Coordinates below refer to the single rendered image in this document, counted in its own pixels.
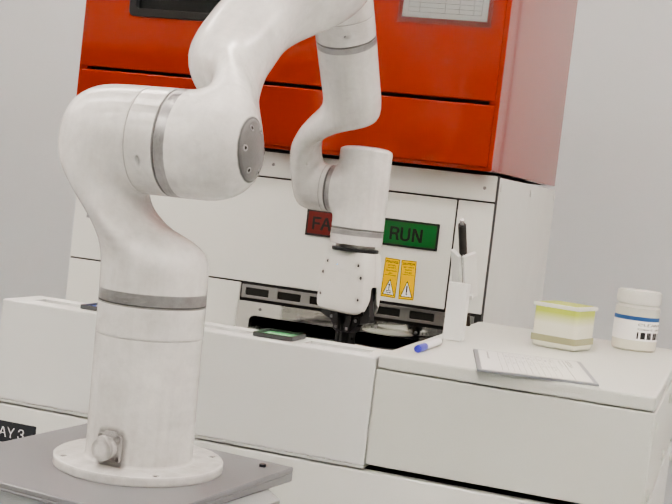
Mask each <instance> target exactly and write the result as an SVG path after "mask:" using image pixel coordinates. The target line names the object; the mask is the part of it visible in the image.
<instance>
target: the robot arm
mask: <svg viewBox="0 0 672 504"><path fill-rule="evenodd" d="M314 35H315V37H316V45H317V53H318V61H319V68H320V76H321V84H322V92H323V104H322V106H321V107H320V108H319V109H318V110H317V111H316V112H315V113H314V114H312V115H311V117H310V118H309V119H308V120H307V121H306V122H305V123H304V124H303V125H302V126H301V128H300V129H299V131H298V132H297V134H296V136H295V138H294V140H293V142H292V145H291V150H290V172H291V181H292V188H293V193H294V197H295V199H296V201H297V203H298V204H299V205H300V206H302V207H304V208H307V209H311V210H317V211H325V212H331V213H332V227H331V232H330V242H334V243H336V245H332V248H328V250H327V253H326V256H325V259H324V263H323V266H322V271H321V276H320V281H319V287H318V294H317V304H318V306H319V307H321V308H322V314H324V315H326V316H327V317H330V319H331V321H332V323H333V329H334V330H336V331H335V339H334V342H340V343H346V344H353V345H355V336H356V333H358V332H359V331H360V328H361V327H362V326H363V325H364V324H373V323H374V314H376V313H377V311H378V308H379V303H380V294H381V256H380V254H378V253H379V251H378V250H375V247H377V248H381V247H382V243H383V234H384V233H383V232H384V226H385V217H386V209H387V200H388V192H389V183H390V175H391V166H392V158H393V154H392V153H391V152H390V151H388V150H385V149H381V148H376V147H368V146H359V145H347V146H343V147H341V149H340V157H339V162H338V164H337V165H330V164H327V163H325V162H324V160H323V157H322V141H323V140H324V139H325V138H327V137H328V136H331V135H334V134H337V133H341V132H345V131H350V130H356V129H361V128H364V127H368V126H370V125H372V124H373V123H375V122H376V121H377V119H378V118H379V116H380V112H381V88H380V75H379V62H378V48H377V36H376V24H375V13H374V2H373V0H221V1H220V2H219V3H218V4H217V5H216V6H215V7H214V9H213V10H212V11H211V12H210V14H209V15H208V16H207V18H206V19H205V20H204V22H203V23H202V25H201V26H200V28H199V29H198V31H197V33H196V35H195V36H194V38H193V40H192V43H191V45H190V49H189V54H188V66H189V70H190V75H191V77H192V80H193V82H194V85H195V87H196V88H197V89H184V88H171V87H158V86H144V85H130V84H104V85H98V86H95V87H92V88H89V89H87V90H85V91H83V92H81V93H80V94H79V95H77V96H76V97H75V98H74V99H73V100H72V101H71V103H70V104H69V106H68V107H67V109H66V111H65V113H64V115H63V118H62V121H61V124H60V129H59V134H58V154H59V158H60V162H61V165H62V168H63V171H64V173H65V175H66V177H67V179H68V181H69V183H70V185H71V187H72V189H73V190H74V192H75V194H76V196H77V197H78V199H79V201H80V202H81V204H82V206H83V207H84V209H85V211H86V212H87V214H88V216H89V218H90V220H91V222H92V224H93V226H94V229H95V231H96V234H97V237H98V241H99V245H100V258H101V263H100V281H99V293H98V305H97V317H96V329H95V340H94V352H93V363H92V375H91V387H90V399H89V411H88V422H87V434H86V438H84V439H78V440H73V441H69V442H66V443H63V444H61V445H59V446H57V447H56V448H55V449H54V450H53V459H52V462H53V464H54V466H55V467H56V468H58V469H59V470H60V471H62V472H64V473H66V474H69V475H72V476H74V477H77V478H81V479H85V480H88V481H93V482H98V483H104V484H111V485H118V486H129V487H147V488H165V487H181V486H190V485H196V484H201V483H205V482H208V481H211V480H213V479H215V478H217V477H219V476H220V475H221V474H222V471H223V460H222V458H221V457H220V456H218V455H217V454H215V453H214V452H212V451H210V450H207V449H205V448H202V447H199V446H195V445H194V436H195V424H196V413H197V402H198V391H199V380H200V369H201V357H202V346H203V337H204V327H205V316H206V305H207V293H208V279H209V269H208V260H207V257H206V255H205V253H204V252H203V251H202V249H200V248H199V247H198V246H197V245H196V244H195V243H193V242H192V241H191V240H189V239H187V238H186V237H184V236H182V235H181V234H179V233H178V232H176V231H174V230H173V229H172V228H170V227H169V226H168V225H167V224H166V223H165V222H164V221H163V220H162V219H161V217H160V216H159V215H158V214H157V212H156V211H155V209H154V207H153V204H152V202H151V197H150V195H158V196H167V197H176V198H185V199H194V200H206V201H218V200H225V199H229V198H232V197H235V196H237V195H239V194H241V193H243V192H244V191H246V190H247V189H248V188H249V187H250V186H251V185H252V184H253V183H254V182H255V180H256V179H257V177H258V176H259V173H260V171H261V168H262V165H263V161H264V156H265V149H264V135H263V127H262V120H261V114H260V108H259V99H260V94H261V90H262V87H263V84H264V82H265V79H266V77H267V76H268V74H269V73H270V71H271V70H272V68H273V67H274V65H275V64H276V62H277V61H278V59H279V58H280V56H281V55H282V54H283V53H284V52H285V51H286V50H287V49H288V48H290V47H291V46H293V45H295V44H296V43H298V42H300V41H302V40H304V39H307V38H309V37H311V36H314ZM341 314H342V315H341ZM363 314H364V315H363ZM353 318H354V319H353Z"/></svg>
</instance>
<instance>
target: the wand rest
mask: <svg viewBox="0 0 672 504"><path fill-rule="evenodd" d="M451 270H452V282H449V286H448V295H447V303H446V311H445V320H444V328H443V336H442V339H448V340H454V341H464V337H465V329H466V321H467V313H468V304H469V300H473V297H475V296H478V293H477V253H476V252H475V251H474V252H471V253H468V254H466V255H463V256H462V257H461V255H460V254H459V253H458V252H457V251H456V250H455V249H451ZM462 274H463V283H462Z"/></svg>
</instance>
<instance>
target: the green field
mask: <svg viewBox="0 0 672 504"><path fill-rule="evenodd" d="M383 233H384V234H383V242H384V243H392V244H400V245H408V246H415V247H423V248H431V249H435V243H436V234H437V226H430V225H422V224H414V223H406V222H398V221H389V220H385V226H384V232H383Z"/></svg>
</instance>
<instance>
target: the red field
mask: <svg viewBox="0 0 672 504"><path fill-rule="evenodd" d="M331 227H332V213H324V212H316V211H309V218H308V227H307V233H314V234H322V235H330V232H331Z"/></svg>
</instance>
